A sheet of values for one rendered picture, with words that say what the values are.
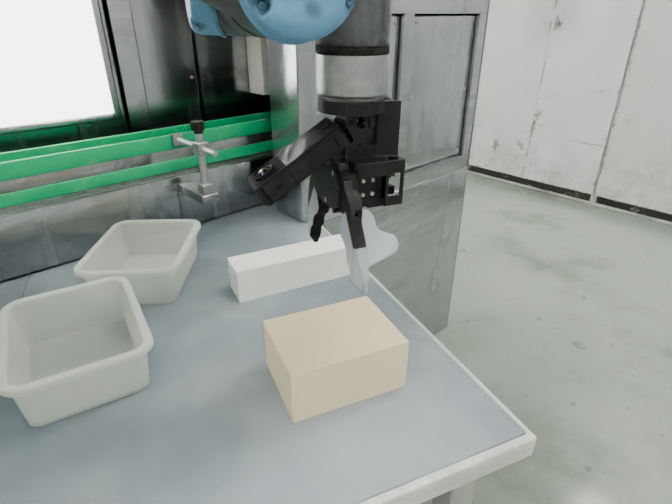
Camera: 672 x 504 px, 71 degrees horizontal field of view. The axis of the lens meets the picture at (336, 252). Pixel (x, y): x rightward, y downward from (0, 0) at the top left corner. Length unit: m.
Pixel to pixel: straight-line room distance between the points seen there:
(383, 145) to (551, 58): 3.23
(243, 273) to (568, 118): 3.13
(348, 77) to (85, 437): 0.51
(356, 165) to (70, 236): 0.70
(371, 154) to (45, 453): 0.50
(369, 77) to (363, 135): 0.07
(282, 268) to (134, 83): 0.64
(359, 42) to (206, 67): 0.91
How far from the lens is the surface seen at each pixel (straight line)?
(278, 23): 0.31
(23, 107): 1.19
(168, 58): 1.32
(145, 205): 1.10
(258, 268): 0.82
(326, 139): 0.50
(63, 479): 0.64
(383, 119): 0.52
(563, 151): 3.74
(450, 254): 1.71
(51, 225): 1.05
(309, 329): 0.63
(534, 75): 3.78
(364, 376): 0.62
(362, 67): 0.48
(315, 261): 0.86
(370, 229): 0.51
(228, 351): 0.73
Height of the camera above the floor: 1.20
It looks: 27 degrees down
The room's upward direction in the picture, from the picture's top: straight up
